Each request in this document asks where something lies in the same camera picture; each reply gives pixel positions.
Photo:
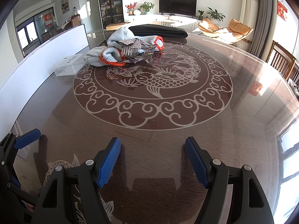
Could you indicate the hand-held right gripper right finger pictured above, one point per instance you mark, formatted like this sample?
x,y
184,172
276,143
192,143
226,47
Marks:
x,y
196,163

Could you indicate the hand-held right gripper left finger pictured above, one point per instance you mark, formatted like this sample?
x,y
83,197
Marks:
x,y
108,163

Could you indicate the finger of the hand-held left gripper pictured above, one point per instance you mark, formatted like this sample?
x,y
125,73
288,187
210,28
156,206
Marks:
x,y
16,196
26,138

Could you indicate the grey knit glove orange cuff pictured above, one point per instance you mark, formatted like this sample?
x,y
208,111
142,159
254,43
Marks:
x,y
121,35
98,56

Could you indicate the clear plastic box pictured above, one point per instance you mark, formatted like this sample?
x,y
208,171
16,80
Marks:
x,y
67,65

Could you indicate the white partition board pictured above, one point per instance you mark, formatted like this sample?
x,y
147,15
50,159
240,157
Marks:
x,y
46,56

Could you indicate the sliding glass door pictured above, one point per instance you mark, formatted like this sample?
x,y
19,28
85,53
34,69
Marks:
x,y
30,32

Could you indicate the rhinestone hair claw clip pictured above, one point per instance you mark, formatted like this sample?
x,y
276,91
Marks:
x,y
130,49

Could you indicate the red door poster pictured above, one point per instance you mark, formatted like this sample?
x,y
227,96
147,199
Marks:
x,y
48,19

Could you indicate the brown dining chair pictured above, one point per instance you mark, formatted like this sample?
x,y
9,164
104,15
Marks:
x,y
75,21

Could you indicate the wooden slatted chair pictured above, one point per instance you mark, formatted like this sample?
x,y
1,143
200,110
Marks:
x,y
294,73
280,58

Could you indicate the orange cushion lounge chair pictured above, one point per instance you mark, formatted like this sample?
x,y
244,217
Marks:
x,y
238,29
208,26

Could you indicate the tan cardboard box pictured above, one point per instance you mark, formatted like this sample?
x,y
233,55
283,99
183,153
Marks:
x,y
116,26

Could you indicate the black ribbed bag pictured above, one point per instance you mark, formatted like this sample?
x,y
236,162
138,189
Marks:
x,y
158,30

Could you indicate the framed landscape painting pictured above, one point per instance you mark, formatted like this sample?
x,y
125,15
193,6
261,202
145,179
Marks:
x,y
65,4

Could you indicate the white door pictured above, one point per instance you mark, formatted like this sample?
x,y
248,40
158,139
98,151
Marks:
x,y
93,7

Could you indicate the small potted plant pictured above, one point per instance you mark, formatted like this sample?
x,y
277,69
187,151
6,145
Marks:
x,y
201,14

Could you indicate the large potted plant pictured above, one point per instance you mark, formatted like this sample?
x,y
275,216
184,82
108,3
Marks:
x,y
216,15

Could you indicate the white television console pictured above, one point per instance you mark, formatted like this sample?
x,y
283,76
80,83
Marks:
x,y
149,17

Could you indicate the white round vase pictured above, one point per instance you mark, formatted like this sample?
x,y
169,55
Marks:
x,y
137,12

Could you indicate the red flower arrangement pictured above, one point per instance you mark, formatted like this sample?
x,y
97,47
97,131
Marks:
x,y
130,6

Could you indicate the black flat television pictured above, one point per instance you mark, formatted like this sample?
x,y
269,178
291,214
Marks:
x,y
177,5

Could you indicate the dark glass display cabinet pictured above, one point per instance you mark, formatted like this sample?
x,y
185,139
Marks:
x,y
109,2

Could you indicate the leafy green potted plant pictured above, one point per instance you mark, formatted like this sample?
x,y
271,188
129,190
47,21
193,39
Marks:
x,y
146,7

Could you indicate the grey curtain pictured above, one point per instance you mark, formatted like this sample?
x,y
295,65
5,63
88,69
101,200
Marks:
x,y
264,16

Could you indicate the white embroidered appliance cover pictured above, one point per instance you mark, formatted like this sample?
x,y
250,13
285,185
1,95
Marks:
x,y
248,7

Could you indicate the red wall hanging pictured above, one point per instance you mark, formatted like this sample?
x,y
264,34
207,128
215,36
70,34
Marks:
x,y
282,10

